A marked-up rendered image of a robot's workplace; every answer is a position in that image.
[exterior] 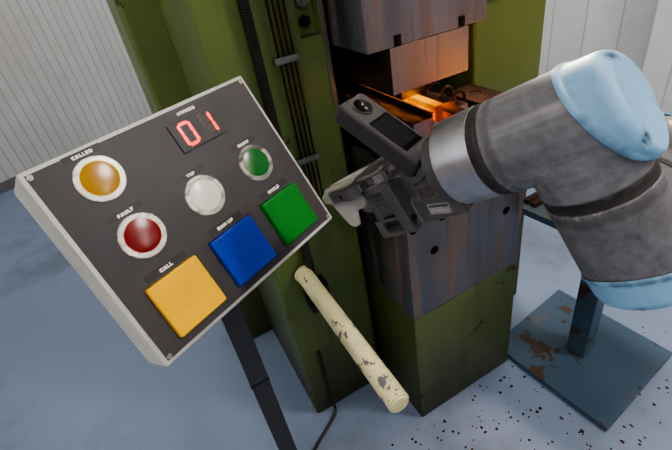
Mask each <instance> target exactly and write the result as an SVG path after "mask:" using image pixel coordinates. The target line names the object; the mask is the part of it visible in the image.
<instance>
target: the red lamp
mask: <svg viewBox="0 0 672 450"><path fill-rule="evenodd" d="M161 237H162V234H161V229H160V227H159V226H158V224H157V223H156V222H154V221H153V220H151V219H149V218H137V219H134V220H132V221H131V222H129V223H128V225H127V226H126V228H125V230H124V241H125V243H126V245H127V246H128V247H129V248H130V249H132V250H133V251H135V252H139V253H147V252H150V251H152V250H154V249H155V248H156V247H157V246H158V245H159V243H160V241H161Z"/></svg>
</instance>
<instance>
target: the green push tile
mask: <svg viewBox="0 0 672 450"><path fill-rule="evenodd" d="M259 206H260V208H261V209H262V211H263V212H264V214H265V215H266V217H267V218H268V220H269V221H270V223H271V224H272V226H273V227H274V229H275V230H276V231H277V233H278V234H279V236H280V237H281V239H282V240H283V242H284V243H285V245H289V244H290V243H292V242H293V241H294V240H295V239H296V238H297V237H298V236H300V235H301V234H302V233H303V232H304V231H305V230H306V229H308V228H309V227H310V226H311V225H312V224H313V223H314V222H316V221H317V220H318V218H317V216H316V215H315V213H314V211H313V210H312V208H311V207H310V205H309V204H308V202H307V201H306V199H305V198H304V196H303V195H302V193H301V192H300V190H299V189H298V187H297V185H296V184H295V183H294V182H292V183H289V184H288V185H287V186H285V187H284V188H283V189H281V190H280V191H278V192H277V193H276V194H274V195H273V196H272V197H270V198H269V199H268V200H266V201H265V202H264V203H262V204H261V205H259Z"/></svg>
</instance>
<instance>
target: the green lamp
mask: <svg viewBox="0 0 672 450"><path fill-rule="evenodd" d="M243 163H244V166H245V168H246V169H247V171H248V172H249V173H251V174H252V175H255V176H262V175H264V174H266V173H267V171H268V169H269V160H268V158H267V156H266V155H265V153H264V152H262V151H261V150H259V149H250V150H248V151H247V152H246V153H245V154H244V157H243Z"/></svg>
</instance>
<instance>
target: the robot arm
mask: <svg viewBox="0 0 672 450"><path fill-rule="evenodd" d="M335 122H336V123H337V124H338V125H340V126H341V127H342V128H344V129H345V130H346V131H348V132H349V133H350V134H352V135H353V136H354V137H356V138H357V139H358V140H360V141H361V142H362V143H364V144H365V145H366V146H368V147H369V148H370V149H372V150H373V151H374V152H376V153H377V154H378V155H380V156H381V157H380V158H379V159H377V160H375V161H373V162H371V163H369V164H367V165H366V166H364V167H362V168H360V169H358V170H356V171H355V172H353V173H351V174H350V175H348V176H346V177H344V178H343V179H341V180H339V181H338V182H336V183H334V184H333V185H331V186H330V187H329V188H327V189H326V190H325V192H324V194H323V197H322V199H323V201H324V202H325V204H329V205H332V206H334V207H335V209H336V210H337V211H338V212H339V213H340V214H341V215H342V217H343V218H344V219H345V220H346V221H347V222H348V223H349V224H350V225H351V226H354V227H357V226H359V225H360V224H361V221H360V216H359V210H360V209H363V210H364V211H366V212H369V213H371V212H373V213H374V215H375V216H376V218H377V220H378V221H377V222H375V225H376V226H377V228H378V229H379V231H380V233H381V234H382V236H383V237H384V238H389V237H393V236H398V235H402V234H407V233H411V232H416V231H417V230H418V229H419V228H420V226H421V225H422V224H423V223H426V222H430V221H434V220H438V219H443V218H447V217H451V216H455V215H459V214H464V213H467V212H468V211H469V209H470V207H471V204H472V203H475V202H479V201H483V200H487V199H491V198H495V197H499V196H503V195H507V194H510V193H514V192H519V191H523V190H527V189H531V188H534V189H535V190H536V191H537V193H538V195H539V197H540V199H541V201H542V202H543V204H544V206H545V208H546V210H547V212H548V213H549V215H550V217H551V219H552V221H553V222H554V224H555V226H556V228H557V230H558V232H559V233H560V235H561V237H562V239H563V241H564V242H565V244H566V246H567V248H568V250H569V252H570V253H571V255H572V257H573V259H574V261H575V262H576V264H577V266H578V268H579V270H580V272H581V278H582V280H583V281H584V282H585V283H587V284H588V286H589V287H590V289H591V290H592V292H593V294H594V295H595V296H596V297H597V298H598V299H599V300H600V301H602V302H603V303H605V304H607V305H609V306H612V307H615V308H619V309H624V310H641V311H645V310H655V309H661V308H666V307H669V306H672V114H671V113H666V112H663V110H662V108H661V106H659V104H658V102H657V100H656V95H655V93H654V91H653V89H652V87H651V85H650V84H649V82H648V81H647V79H646V77H645V76H644V75H643V73H642V72H641V70H640V69H639V68H638V67H637V66H636V65H635V63H634V62H633V61H632V60H630V59H629V58H628V57H627V56H625V55H624V54H622V53H620V52H618V51H614V50H599V51H596V52H593V53H591V54H588V55H586V56H584V57H581V58H579V59H576V60H574V61H571V62H564V63H561V64H558V65H557V66H555V67H554V69H553V70H551V71H549V72H547V73H545V74H543V75H540V76H538V77H536V78H534V79H532V80H530V81H527V82H525V83H523V84H521V85H519V86H516V87H514V88H512V89H510V90H508V91H506V92H503V93H501V94H499V95H497V96H495V97H492V98H490V99H488V100H486V101H484V102H481V103H479V104H477V105H474V106H472V107H469V108H467V109H465V110H463V111H461V112H459V113H456V114H454V115H452V116H450V117H448V118H445V119H443V120H441V121H439V122H438V123H437V124H436V125H435V126H434V128H433V130H432V131H431V134H430V136H428V137H427V138H425V137H423V136H422V135H421V134H419V133H418V132H416V131H415V130H414V129H412V128H411V127H409V126H408V125H407V124H405V123H404V122H402V121H401V120H400V119H398V118H397V117H395V116H394V115H392V114H391V113H390V112H388V111H387V110H385V109H384V108H383V107H381V106H380V105H378V104H377V103H376V102H374V101H373V100H371V99H370V98H368V97H367V96H366V95H364V94H362V93H360V94H358V95H356V96H354V97H353V98H351V99H349V100H347V101H346V102H344V103H342V104H341V105H339V106H338V108H337V111H336V115H335ZM402 228H404V229H405V230H402V231H398V232H394V233H390V232H389V231H394V230H398V229H402Z"/></svg>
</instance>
